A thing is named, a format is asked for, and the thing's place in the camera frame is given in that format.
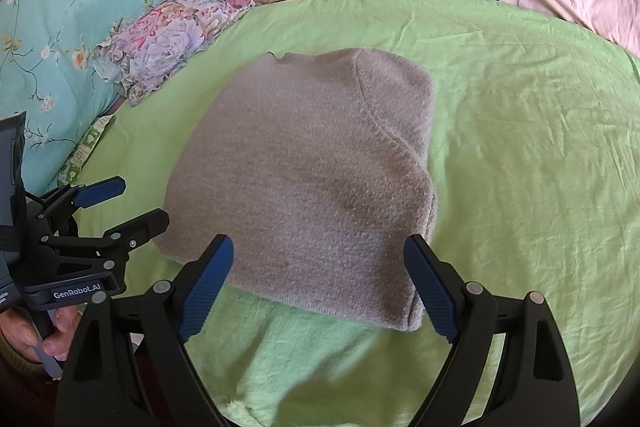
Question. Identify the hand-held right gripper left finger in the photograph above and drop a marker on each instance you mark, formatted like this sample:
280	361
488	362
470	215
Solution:
207	287

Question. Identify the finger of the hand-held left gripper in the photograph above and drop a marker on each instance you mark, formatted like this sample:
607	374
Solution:
145	227
100	193

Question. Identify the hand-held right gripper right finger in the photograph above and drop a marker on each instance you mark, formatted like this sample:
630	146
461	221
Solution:
430	287

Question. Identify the beige knit sweater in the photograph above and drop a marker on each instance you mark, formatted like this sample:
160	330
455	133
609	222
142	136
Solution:
310	187

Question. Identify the person's left hand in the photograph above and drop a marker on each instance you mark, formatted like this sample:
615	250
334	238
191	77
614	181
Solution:
62	324

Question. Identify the green patterned cloth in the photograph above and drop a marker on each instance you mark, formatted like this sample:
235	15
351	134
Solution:
87	147

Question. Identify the teal floral pillow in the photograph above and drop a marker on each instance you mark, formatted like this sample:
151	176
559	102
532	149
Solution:
55	32

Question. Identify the purple floral pillow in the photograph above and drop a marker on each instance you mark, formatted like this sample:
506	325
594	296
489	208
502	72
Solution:
165	37

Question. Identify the green bed sheet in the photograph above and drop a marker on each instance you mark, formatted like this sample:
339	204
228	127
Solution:
525	132

